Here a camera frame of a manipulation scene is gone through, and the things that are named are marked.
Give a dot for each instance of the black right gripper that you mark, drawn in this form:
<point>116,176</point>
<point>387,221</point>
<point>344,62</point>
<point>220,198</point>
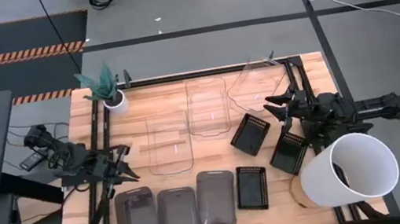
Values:
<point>304,106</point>

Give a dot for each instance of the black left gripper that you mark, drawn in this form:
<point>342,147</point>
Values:
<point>106,165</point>

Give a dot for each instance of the clear plastic basket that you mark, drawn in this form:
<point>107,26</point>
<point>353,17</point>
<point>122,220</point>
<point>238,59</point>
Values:
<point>207,107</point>
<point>168,144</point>
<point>253,86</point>

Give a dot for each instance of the black perforated basket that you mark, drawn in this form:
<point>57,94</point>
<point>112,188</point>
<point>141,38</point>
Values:
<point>250,135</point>
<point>251,188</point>
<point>287,154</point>

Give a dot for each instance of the smoky grey plastic basket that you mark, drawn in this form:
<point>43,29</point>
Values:
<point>216,199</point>
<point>136,218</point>
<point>177,218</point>

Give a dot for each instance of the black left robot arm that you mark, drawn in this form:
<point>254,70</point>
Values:
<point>71,155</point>

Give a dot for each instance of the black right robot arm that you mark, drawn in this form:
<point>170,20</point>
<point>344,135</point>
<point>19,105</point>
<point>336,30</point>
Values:
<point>343,110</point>

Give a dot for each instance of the white plant pot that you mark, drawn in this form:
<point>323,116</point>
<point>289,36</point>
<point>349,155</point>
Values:
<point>119,105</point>

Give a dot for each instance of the white cylindrical bucket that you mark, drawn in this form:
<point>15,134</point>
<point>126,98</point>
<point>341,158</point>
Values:
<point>321,179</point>

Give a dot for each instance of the round wooden lamp base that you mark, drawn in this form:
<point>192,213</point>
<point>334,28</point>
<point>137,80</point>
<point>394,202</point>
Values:
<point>296,195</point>

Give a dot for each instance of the green artificial plant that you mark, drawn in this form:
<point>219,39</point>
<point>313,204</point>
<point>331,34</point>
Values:
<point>102,84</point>

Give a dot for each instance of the small black flat device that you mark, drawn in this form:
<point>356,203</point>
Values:
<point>32,161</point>

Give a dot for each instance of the black mat with hazard stripes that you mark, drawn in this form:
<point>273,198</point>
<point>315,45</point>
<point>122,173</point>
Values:
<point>14,36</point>

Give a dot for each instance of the black aluminium table frame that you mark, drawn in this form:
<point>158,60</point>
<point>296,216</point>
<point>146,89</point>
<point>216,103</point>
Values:
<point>198,74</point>

